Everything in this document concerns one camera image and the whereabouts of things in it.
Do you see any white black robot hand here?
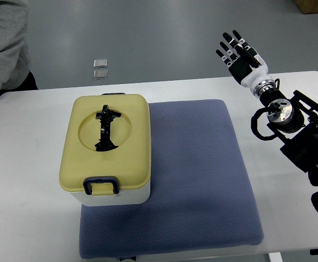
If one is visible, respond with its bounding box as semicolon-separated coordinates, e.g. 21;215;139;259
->
216;30;276;98

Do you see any yellow box lid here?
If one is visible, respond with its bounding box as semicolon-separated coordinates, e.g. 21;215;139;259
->
59;94;151;196

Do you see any white storage box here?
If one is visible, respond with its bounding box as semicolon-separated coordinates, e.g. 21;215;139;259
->
70;181;150;207

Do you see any person in grey sweater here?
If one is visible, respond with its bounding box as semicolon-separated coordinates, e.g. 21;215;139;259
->
0;1;37;90

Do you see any blue grey cushion mat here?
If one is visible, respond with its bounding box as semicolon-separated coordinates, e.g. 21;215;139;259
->
79;99;264;259

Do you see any lower metal floor plate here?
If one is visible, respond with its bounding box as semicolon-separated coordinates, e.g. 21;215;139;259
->
93;69;108;80

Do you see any brown cardboard box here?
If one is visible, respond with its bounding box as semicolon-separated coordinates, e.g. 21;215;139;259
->
294;0;318;14

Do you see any metal floor plate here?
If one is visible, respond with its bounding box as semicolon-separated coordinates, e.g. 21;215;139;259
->
93;69;108;80
93;58;108;68

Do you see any upper metal floor plate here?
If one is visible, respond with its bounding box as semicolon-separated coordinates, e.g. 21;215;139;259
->
93;58;108;68

